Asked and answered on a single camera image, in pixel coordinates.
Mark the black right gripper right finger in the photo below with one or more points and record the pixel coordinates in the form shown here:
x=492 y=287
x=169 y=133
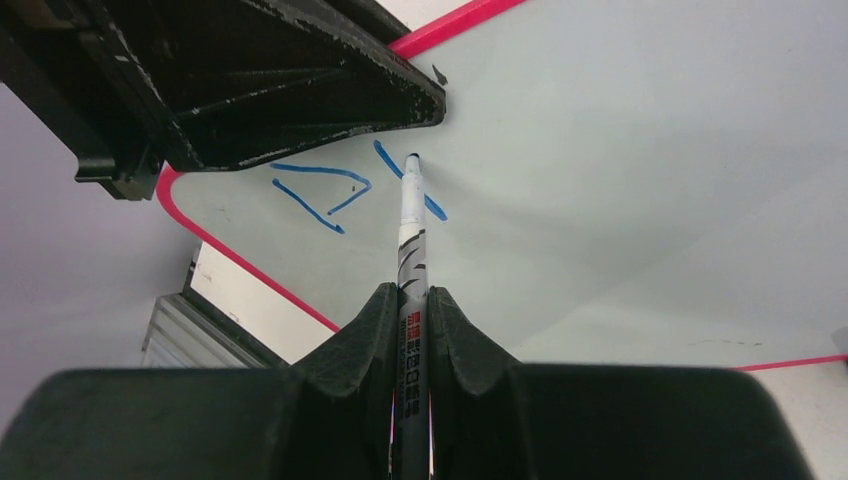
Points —
x=495 y=417

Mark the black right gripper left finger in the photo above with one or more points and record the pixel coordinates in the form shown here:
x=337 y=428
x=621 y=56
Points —
x=325 y=417

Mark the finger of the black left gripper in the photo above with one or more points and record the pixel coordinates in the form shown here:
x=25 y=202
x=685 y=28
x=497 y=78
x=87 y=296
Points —
x=208 y=86

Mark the white whiteboard marker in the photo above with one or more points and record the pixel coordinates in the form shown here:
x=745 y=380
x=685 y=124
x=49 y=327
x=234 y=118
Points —
x=411 y=427

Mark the red-framed whiteboard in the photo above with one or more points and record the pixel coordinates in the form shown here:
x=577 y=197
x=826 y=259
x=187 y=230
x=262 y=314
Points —
x=658 y=182

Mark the aluminium frame rail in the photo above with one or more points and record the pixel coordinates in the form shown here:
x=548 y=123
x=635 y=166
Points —
x=187 y=331

